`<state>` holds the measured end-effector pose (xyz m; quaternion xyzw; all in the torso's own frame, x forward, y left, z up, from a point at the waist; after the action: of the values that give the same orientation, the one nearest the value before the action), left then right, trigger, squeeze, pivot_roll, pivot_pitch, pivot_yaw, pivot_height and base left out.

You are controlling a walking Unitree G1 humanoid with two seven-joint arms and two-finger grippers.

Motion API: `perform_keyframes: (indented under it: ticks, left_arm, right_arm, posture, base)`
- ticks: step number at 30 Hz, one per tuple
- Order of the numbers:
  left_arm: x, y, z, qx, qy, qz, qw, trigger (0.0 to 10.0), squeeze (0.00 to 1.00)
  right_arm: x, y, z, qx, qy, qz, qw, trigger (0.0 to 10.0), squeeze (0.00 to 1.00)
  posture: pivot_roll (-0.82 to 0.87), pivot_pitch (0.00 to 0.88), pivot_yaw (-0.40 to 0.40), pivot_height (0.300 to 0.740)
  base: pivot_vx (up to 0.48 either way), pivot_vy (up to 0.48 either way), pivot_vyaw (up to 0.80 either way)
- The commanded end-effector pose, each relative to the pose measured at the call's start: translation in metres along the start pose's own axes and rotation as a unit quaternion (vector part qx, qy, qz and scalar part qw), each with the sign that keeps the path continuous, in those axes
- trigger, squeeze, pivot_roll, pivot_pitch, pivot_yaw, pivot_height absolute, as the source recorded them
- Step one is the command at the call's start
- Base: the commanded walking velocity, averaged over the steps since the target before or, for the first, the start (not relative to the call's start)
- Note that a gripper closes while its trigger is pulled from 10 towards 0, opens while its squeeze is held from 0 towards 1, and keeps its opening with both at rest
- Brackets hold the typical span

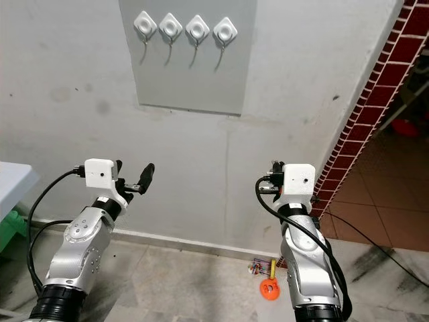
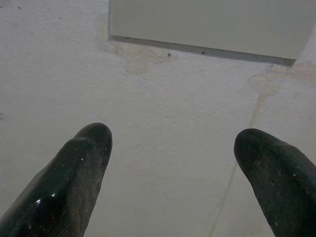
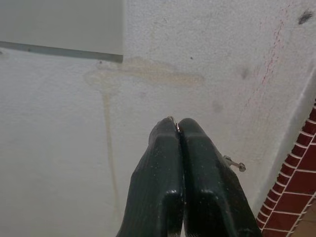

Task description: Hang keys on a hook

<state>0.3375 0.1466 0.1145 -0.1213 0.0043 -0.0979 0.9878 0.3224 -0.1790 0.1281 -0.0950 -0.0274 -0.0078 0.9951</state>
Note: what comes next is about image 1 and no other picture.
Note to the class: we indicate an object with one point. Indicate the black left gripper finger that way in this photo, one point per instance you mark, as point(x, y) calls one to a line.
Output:
point(147, 178)
point(119, 168)

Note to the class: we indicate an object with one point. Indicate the white table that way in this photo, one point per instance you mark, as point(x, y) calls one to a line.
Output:
point(15, 184)

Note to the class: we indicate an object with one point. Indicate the key bunch with orange fob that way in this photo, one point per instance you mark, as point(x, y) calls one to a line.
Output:
point(269, 289)

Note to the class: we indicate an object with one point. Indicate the white adhesive wall hook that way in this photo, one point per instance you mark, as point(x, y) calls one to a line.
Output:
point(224, 31)
point(171, 27)
point(145, 24)
point(197, 29)

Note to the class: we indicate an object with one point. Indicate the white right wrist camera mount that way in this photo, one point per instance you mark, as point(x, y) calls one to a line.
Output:
point(299, 182)

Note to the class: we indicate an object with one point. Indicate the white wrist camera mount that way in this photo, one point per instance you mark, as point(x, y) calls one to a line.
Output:
point(299, 182)
point(100, 174)

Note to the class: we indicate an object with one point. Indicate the green plastic stool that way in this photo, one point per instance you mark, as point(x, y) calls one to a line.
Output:
point(10, 228)

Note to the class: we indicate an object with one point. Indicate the grey wall panel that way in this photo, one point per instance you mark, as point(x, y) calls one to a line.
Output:
point(188, 80)

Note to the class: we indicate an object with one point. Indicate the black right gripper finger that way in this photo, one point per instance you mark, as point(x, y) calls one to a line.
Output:
point(276, 167)

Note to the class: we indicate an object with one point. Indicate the red plastic container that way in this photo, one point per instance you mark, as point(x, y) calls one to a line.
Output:
point(407, 127)

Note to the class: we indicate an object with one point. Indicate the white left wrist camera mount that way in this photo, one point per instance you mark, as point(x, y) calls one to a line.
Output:
point(100, 174)

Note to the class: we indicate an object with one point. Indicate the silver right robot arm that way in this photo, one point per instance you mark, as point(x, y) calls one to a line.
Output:
point(308, 261)

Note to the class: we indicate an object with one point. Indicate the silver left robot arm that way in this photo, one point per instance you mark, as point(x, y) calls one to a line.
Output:
point(77, 255)

